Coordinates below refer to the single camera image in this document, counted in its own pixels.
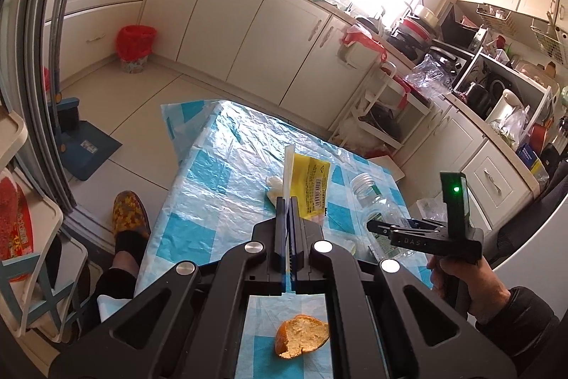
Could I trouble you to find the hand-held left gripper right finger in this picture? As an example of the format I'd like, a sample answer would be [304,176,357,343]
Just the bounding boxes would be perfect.
[290,196,518,379]

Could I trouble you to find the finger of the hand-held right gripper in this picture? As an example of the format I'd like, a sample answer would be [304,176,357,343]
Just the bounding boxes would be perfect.
[389,230,445,258]
[366,218,449,235]

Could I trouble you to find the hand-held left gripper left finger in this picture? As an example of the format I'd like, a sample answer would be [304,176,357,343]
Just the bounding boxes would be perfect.
[49,197,289,379]

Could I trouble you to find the clear plastic bottle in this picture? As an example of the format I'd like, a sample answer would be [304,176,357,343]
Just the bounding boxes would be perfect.
[350,173,419,263]

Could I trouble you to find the yellow plastic wrapper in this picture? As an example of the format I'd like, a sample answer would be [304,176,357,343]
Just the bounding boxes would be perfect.
[284,145,333,225]

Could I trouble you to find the person's right forearm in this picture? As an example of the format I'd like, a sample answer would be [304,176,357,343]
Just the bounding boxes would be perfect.
[475,286,561,358]

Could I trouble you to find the red trash bin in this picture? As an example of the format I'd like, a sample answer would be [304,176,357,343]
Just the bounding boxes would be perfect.
[117,25,157,75]

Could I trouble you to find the person's right hand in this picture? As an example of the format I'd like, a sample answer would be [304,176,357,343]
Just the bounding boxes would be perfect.
[427,257,512,320]

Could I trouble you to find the clear bag on drawer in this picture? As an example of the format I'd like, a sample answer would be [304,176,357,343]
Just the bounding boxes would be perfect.
[417,197,450,221]

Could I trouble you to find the white plastic bag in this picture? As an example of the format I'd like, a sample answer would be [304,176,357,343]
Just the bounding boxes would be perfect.
[265,177,285,205]

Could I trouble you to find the cardboard sheet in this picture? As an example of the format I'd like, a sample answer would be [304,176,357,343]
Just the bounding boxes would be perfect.
[367,154,405,181]

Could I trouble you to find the cream drawer cabinets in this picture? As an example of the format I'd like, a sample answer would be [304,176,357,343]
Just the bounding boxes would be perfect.
[397,95,535,231]

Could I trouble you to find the round orange peel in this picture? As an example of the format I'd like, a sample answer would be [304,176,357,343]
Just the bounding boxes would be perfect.
[275,314,331,360]

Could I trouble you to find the white rolling cart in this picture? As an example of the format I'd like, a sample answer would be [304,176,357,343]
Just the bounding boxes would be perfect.
[333,59,434,161]

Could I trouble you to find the white kettle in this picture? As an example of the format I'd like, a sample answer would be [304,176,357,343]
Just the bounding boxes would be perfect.
[485,88,521,128]

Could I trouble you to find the yellow patterned slipper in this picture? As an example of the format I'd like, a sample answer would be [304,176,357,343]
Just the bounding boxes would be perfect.
[112,191,152,240]

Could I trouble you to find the clear crumpled plastic bag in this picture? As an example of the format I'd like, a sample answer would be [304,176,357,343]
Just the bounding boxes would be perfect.
[405,53,459,98]

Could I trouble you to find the person's leg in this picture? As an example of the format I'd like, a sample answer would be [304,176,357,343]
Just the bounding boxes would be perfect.
[89,228,150,301]

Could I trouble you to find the red plastic bag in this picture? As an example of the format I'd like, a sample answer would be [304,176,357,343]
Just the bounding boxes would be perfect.
[341,24,388,61]

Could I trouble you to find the black microwave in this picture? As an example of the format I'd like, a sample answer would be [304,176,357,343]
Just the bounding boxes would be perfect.
[439,2,488,51]

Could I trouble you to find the blue dustpan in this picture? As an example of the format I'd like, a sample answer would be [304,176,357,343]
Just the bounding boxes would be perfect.
[58,119,123,181]

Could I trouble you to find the cream base cabinets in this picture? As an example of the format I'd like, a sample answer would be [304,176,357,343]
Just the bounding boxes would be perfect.
[43,0,415,133]

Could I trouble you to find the white chair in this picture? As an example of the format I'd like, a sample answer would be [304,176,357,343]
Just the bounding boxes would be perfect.
[0,108,89,345]

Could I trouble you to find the wire basket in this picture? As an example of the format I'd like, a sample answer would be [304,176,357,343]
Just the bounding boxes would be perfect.
[531,18,568,54]
[476,3,518,36]

